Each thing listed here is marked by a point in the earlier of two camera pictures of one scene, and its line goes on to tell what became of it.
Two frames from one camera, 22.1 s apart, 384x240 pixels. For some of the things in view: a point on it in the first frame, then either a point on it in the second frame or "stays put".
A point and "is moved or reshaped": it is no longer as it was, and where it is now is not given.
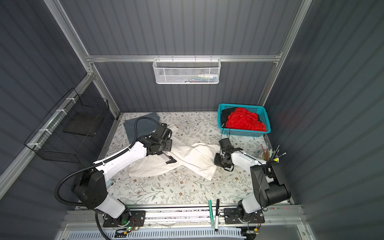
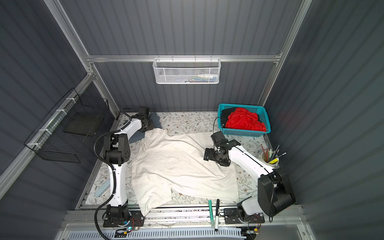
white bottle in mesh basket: [202, 75] stays put
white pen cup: [269, 155] stays put
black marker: [217, 217] stays put
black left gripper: [169, 144] -> [150, 123]
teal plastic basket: [237, 132] stays put
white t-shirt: [199, 158] is moved or reshaped
